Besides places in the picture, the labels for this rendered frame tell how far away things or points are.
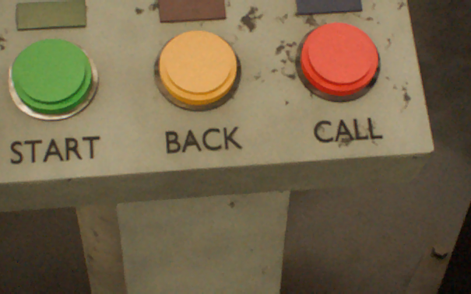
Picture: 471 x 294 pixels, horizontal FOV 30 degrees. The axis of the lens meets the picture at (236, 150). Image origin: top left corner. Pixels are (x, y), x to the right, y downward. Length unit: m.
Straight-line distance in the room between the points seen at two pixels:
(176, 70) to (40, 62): 0.07
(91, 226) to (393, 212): 0.52
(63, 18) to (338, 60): 0.15
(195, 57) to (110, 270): 0.39
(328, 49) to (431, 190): 0.76
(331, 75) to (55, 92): 0.14
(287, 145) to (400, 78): 0.07
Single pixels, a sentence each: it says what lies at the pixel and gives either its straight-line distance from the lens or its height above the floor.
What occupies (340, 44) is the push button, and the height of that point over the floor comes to 0.61.
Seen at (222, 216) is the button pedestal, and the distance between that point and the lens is 0.51.
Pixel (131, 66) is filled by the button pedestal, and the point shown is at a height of 0.60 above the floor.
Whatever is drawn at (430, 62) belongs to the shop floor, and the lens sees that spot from 1.39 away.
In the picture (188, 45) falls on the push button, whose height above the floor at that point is 0.61.
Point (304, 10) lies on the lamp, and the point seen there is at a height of 0.61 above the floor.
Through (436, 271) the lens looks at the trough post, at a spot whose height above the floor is 0.01.
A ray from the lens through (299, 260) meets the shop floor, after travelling 1.12.
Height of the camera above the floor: 0.93
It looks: 49 degrees down
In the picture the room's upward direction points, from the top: 2 degrees clockwise
